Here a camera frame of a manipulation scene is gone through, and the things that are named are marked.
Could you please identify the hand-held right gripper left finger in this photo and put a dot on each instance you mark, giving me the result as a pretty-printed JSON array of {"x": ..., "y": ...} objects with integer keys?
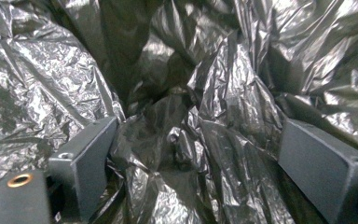
[{"x": 87, "y": 161}]

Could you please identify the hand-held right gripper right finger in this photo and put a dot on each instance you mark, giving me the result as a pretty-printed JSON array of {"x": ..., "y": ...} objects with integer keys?
[{"x": 320, "y": 174}]

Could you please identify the black plastic garbage bag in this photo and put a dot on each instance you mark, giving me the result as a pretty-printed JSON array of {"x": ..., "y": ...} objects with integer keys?
[{"x": 199, "y": 77}]

